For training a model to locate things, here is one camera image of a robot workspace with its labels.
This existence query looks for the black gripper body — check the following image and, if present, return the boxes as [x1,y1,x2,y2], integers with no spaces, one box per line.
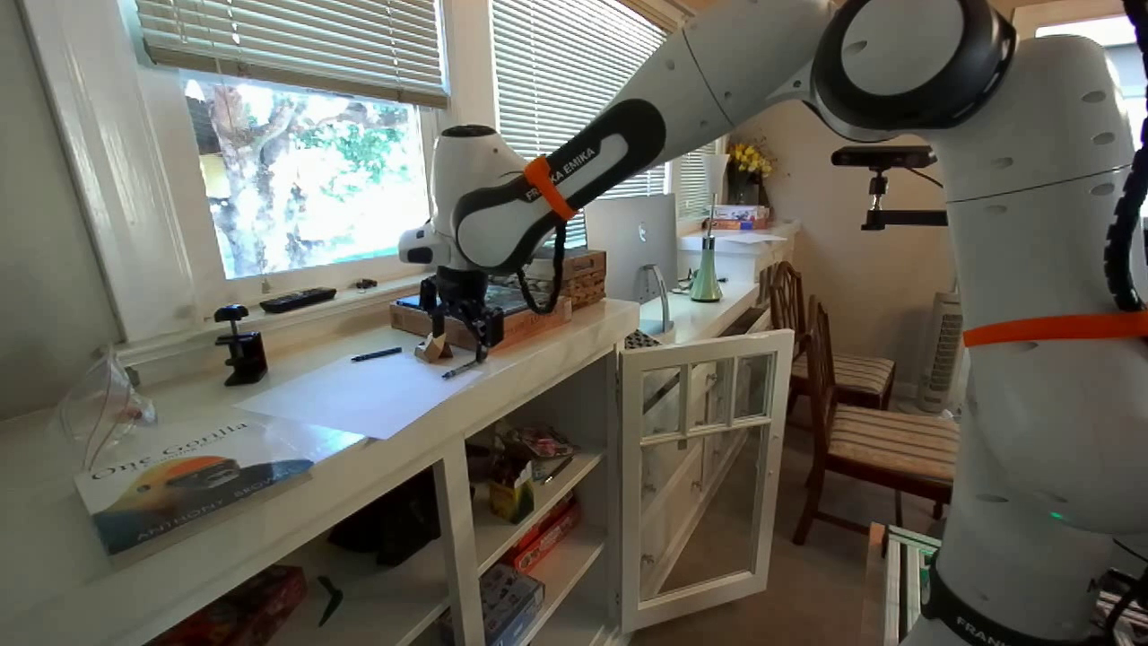
[431,260,495,318]

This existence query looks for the brown cardboard game box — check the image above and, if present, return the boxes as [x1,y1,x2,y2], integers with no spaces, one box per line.
[389,294,575,358]

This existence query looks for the wooden crate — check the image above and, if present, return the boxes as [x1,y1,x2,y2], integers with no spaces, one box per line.
[561,242,611,313]

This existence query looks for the white paper sheet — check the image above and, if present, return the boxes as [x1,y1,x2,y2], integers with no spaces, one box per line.
[244,352,485,443]

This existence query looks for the black remote control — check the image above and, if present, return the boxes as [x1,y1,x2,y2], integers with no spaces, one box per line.
[260,282,342,315]

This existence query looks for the green yellow game carton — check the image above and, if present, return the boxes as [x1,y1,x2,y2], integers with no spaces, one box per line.
[467,427,578,527]

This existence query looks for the silver computer monitor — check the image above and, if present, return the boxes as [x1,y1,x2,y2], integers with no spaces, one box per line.
[585,193,682,337]

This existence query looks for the white glass cabinet door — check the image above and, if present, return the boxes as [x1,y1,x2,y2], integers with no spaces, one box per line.
[615,328,795,635]

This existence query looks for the red game box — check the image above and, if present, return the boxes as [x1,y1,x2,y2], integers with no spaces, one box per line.
[500,499,585,578]

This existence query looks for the black bag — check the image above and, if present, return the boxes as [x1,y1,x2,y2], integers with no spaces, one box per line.
[325,478,443,566]

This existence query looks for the teal glass bottle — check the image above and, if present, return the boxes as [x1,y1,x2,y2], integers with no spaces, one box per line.
[689,224,726,304]

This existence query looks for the white window blind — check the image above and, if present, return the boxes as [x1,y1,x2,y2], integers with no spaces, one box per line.
[487,0,669,230]
[128,0,451,107]

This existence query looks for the blue game box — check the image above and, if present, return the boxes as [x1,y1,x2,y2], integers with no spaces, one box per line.
[479,562,550,646]

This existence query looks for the sunset cover book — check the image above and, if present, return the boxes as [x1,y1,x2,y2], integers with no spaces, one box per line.
[73,415,371,557]

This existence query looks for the yellow flowers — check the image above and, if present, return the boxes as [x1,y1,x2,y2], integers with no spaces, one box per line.
[726,141,774,209]

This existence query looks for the clear plastic stand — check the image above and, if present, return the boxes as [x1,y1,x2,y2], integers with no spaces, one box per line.
[52,352,158,468]

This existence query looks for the wooden slat seat chair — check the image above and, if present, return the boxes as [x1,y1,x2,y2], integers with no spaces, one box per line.
[791,299,960,547]
[761,258,896,409]

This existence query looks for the white tower fan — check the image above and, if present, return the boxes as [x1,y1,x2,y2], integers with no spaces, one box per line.
[915,288,970,415]

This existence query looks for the green edged white panel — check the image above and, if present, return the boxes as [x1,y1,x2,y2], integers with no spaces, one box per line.
[879,522,944,646]

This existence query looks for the black clamp mount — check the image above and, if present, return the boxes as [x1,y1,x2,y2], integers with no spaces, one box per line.
[211,301,268,388]

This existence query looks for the black camera stand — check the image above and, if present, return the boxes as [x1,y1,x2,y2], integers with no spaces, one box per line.
[859,168,954,232]

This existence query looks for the black stereo camera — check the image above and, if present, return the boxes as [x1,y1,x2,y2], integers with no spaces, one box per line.
[830,142,944,173]

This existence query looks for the black corrugated cable conduit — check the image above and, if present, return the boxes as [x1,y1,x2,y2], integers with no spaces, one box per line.
[513,118,1148,318]

